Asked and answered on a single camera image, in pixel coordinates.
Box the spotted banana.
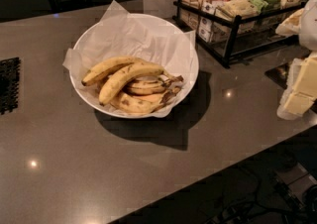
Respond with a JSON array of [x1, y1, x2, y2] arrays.
[[110, 86, 181, 115], [124, 75, 183, 95]]

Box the white paper liner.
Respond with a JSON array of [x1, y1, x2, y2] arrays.
[[61, 0, 197, 119]]

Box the middle spotted banana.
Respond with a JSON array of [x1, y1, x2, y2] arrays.
[[124, 75, 183, 95]]

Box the green sweetener packets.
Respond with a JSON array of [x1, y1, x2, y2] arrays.
[[249, 0, 280, 13]]

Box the black perforated mat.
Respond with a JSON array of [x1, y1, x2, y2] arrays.
[[0, 57, 21, 115]]

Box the black cables on floor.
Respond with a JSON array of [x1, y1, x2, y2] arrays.
[[204, 165, 317, 224]]

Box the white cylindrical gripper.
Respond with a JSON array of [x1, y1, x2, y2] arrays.
[[283, 0, 317, 115]]

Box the yellow banana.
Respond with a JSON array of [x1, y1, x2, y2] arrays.
[[98, 61, 165, 107], [81, 56, 142, 86]]

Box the bottom spotted banana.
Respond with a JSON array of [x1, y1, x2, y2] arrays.
[[110, 86, 181, 115]]

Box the black wire condiment rack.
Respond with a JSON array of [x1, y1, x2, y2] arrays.
[[172, 0, 304, 68]]

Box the dark coaster on counter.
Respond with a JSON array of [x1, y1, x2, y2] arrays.
[[264, 62, 290, 89]]

